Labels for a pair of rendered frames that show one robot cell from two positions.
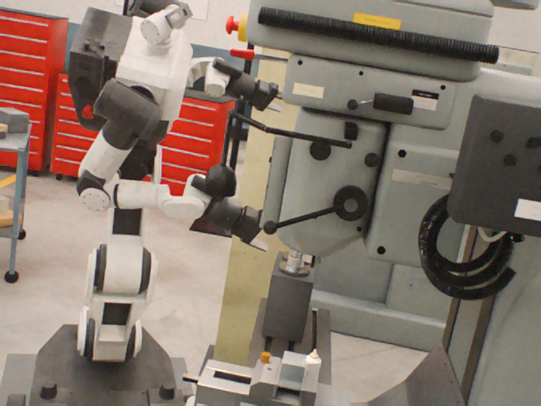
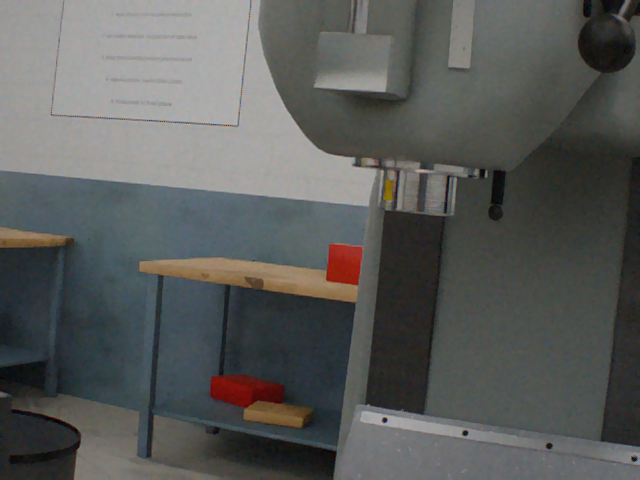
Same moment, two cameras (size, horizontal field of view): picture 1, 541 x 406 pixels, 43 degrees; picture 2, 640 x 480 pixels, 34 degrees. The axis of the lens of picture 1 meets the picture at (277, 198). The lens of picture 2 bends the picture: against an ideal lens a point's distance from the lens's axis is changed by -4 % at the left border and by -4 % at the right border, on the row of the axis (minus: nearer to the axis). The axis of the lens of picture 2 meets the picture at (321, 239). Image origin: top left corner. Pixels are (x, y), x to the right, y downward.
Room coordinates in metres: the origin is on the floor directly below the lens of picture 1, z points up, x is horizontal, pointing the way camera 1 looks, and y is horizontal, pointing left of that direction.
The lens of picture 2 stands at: (1.30, 0.54, 1.29)
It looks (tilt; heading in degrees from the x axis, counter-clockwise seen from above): 3 degrees down; 291
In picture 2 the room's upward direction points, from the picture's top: 5 degrees clockwise
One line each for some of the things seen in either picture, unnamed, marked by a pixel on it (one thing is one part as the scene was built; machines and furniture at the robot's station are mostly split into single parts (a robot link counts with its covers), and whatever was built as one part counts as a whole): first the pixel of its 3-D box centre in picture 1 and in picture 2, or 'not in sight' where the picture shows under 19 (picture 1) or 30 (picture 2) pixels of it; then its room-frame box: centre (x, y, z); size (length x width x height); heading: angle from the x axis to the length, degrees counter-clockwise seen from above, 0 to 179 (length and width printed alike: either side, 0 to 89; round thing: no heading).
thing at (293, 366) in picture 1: (292, 370); not in sight; (1.42, -0.10, 1.03); 0.06 x 0.05 x 0.06; 176
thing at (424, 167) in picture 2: not in sight; (420, 167); (1.48, -0.10, 1.31); 0.09 x 0.09 x 0.01
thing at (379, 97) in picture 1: (379, 104); not in sight; (1.35, -0.16, 1.66); 0.12 x 0.04 x 0.04; 89
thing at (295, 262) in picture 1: (296, 258); not in sight; (1.87, -0.08, 1.14); 0.05 x 0.05 x 0.06
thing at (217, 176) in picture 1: (220, 178); not in sight; (1.48, 0.13, 1.43); 0.07 x 0.07 x 0.06
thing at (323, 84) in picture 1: (365, 88); not in sight; (1.48, -0.14, 1.68); 0.34 x 0.24 x 0.10; 89
